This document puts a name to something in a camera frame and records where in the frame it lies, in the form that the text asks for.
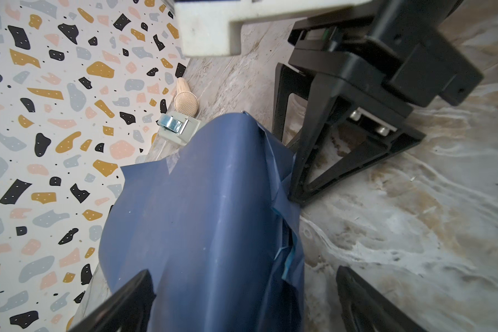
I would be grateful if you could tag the beige microphone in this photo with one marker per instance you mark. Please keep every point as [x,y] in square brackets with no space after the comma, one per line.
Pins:
[185,101]

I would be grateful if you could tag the grey tape dispenser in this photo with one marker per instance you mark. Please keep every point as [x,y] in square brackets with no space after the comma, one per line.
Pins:
[178,128]

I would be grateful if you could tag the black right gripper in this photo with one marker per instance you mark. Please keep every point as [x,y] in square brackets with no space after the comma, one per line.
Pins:
[378,59]

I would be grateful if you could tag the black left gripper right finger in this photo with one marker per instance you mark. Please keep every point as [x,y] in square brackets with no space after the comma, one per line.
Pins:
[366,309]

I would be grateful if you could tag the blue wrapping paper sheet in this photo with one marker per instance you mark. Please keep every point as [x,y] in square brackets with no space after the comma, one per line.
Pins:
[214,227]

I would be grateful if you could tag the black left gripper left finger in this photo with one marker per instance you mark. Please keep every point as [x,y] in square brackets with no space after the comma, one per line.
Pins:
[127,310]

